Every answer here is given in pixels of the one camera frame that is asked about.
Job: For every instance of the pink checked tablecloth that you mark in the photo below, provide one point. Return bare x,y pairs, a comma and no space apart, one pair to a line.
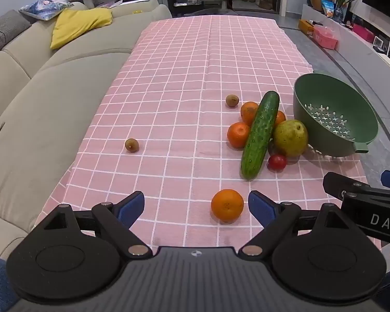
182,87

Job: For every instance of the green colander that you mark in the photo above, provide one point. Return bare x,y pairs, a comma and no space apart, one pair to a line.
312,104

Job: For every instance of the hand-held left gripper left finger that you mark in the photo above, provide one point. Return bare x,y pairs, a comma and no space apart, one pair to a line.
131,204

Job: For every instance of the small tangerine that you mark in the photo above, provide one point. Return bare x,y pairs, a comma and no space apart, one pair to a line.
280,118
237,135
248,112

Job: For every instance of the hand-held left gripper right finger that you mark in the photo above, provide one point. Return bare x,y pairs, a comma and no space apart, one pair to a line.
260,206

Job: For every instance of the yellow-green pear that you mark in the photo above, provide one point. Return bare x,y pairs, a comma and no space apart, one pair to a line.
291,138

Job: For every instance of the magenta box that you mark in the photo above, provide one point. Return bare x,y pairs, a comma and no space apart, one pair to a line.
364,32

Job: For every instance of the small brown kiwi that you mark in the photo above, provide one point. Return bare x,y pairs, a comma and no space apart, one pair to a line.
232,100
131,145

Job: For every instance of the grey cushion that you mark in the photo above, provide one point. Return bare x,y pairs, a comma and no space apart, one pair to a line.
3,32

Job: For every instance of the blue glass vase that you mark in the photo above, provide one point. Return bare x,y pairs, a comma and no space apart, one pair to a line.
338,14

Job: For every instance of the grey television console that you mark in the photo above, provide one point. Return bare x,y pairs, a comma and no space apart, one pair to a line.
354,58

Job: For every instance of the person's left leg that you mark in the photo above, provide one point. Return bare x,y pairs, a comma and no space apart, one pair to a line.
0,286

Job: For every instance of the brown basket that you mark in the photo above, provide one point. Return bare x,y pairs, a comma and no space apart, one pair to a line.
266,3

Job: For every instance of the yellow pillow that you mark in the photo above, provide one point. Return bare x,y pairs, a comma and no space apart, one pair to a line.
74,26

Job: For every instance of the small white display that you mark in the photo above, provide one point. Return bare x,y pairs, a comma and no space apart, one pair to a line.
378,44

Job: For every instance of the orange box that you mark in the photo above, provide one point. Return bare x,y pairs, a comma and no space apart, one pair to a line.
306,27

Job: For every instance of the beige sofa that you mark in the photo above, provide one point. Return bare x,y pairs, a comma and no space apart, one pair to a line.
52,104

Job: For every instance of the red cherry tomato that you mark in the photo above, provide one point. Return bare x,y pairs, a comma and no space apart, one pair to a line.
277,162

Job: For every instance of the green cucumber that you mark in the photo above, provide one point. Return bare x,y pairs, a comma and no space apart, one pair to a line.
260,136

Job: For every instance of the person's leg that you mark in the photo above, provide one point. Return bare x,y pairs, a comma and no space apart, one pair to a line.
385,292
0,286

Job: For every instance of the person's right leg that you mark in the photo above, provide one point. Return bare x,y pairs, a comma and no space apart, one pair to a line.
385,292

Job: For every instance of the large orange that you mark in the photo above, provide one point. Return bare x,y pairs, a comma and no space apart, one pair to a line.
227,205

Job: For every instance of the pink storage box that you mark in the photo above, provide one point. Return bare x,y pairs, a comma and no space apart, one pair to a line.
325,37

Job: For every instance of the floral pillow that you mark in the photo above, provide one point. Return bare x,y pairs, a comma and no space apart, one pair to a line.
45,8

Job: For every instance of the blue snack bag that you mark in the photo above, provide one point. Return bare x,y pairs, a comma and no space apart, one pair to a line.
327,8

